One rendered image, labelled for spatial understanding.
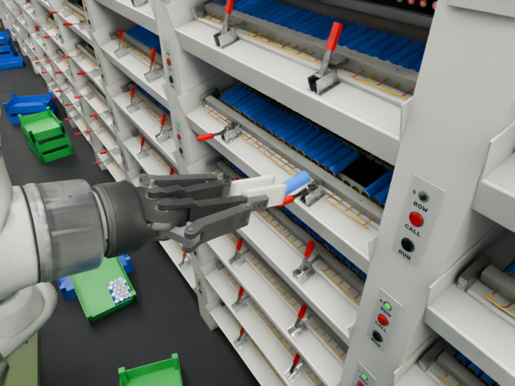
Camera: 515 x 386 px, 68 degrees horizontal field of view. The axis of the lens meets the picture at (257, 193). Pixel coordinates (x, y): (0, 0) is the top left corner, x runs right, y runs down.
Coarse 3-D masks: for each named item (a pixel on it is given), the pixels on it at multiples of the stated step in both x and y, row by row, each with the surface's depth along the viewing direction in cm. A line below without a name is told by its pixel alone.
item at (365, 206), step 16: (208, 96) 94; (208, 112) 92; (224, 112) 88; (256, 128) 81; (272, 144) 76; (288, 160) 74; (304, 160) 71; (320, 176) 67; (336, 192) 65; (352, 192) 63; (368, 208) 60
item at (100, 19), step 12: (96, 12) 136; (108, 12) 138; (96, 24) 138; (108, 24) 140; (96, 48) 147; (108, 60) 146; (108, 72) 148; (120, 72) 151; (108, 84) 151; (108, 96) 158; (120, 120) 161; (120, 144) 170; (132, 156) 172; (132, 168) 175
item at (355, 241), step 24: (192, 96) 95; (216, 96) 96; (264, 96) 93; (192, 120) 93; (216, 120) 91; (216, 144) 88; (240, 144) 83; (240, 168) 84; (264, 168) 76; (288, 168) 74; (360, 192) 66; (312, 216) 65; (336, 216) 64; (336, 240) 62; (360, 240) 59; (360, 264) 60
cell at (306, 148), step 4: (324, 132) 76; (320, 136) 75; (324, 136) 75; (328, 136) 75; (312, 140) 75; (316, 140) 75; (320, 140) 75; (324, 140) 75; (308, 144) 74; (312, 144) 74; (316, 144) 74; (304, 148) 74; (308, 148) 74; (312, 148) 74; (304, 152) 74; (304, 156) 74
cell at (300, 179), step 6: (300, 174) 54; (306, 174) 54; (288, 180) 53; (294, 180) 53; (300, 180) 53; (306, 180) 53; (288, 186) 52; (294, 186) 53; (300, 186) 53; (288, 192) 52
